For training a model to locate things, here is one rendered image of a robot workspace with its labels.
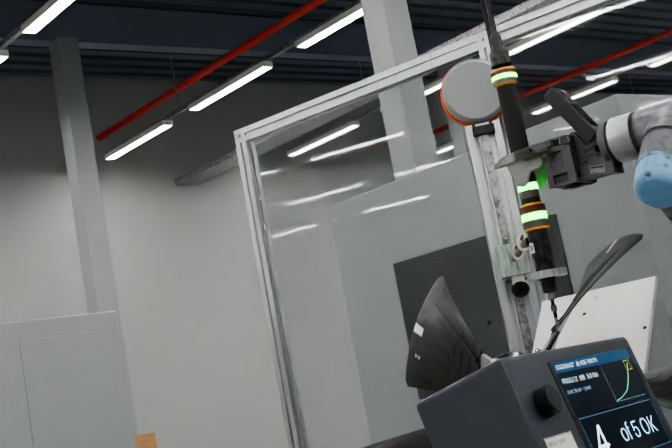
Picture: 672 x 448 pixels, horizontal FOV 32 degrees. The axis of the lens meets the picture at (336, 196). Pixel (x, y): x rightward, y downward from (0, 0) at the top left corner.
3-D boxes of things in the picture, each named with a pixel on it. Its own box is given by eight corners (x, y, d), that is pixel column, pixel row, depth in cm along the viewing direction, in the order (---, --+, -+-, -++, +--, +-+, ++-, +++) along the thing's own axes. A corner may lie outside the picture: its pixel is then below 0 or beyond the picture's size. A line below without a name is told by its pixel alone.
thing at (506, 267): (500, 284, 263) (492, 248, 264) (531, 279, 263) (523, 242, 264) (502, 281, 253) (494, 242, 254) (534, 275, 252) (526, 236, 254)
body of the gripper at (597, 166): (544, 190, 192) (610, 171, 184) (533, 140, 193) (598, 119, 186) (567, 191, 198) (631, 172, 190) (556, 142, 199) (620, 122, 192)
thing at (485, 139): (527, 396, 260) (471, 129, 271) (550, 392, 260) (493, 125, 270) (528, 396, 257) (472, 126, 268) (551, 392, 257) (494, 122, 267)
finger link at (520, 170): (494, 193, 196) (545, 179, 192) (486, 159, 197) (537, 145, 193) (500, 194, 199) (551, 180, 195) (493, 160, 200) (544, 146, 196)
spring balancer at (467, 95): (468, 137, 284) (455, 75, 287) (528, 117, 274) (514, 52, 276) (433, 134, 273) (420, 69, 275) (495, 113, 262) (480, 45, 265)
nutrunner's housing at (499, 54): (538, 295, 197) (483, 38, 205) (560, 291, 197) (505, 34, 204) (539, 294, 193) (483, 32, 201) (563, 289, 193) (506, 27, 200)
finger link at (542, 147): (512, 160, 193) (562, 146, 189) (510, 151, 194) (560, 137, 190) (522, 162, 198) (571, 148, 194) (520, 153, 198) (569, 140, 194)
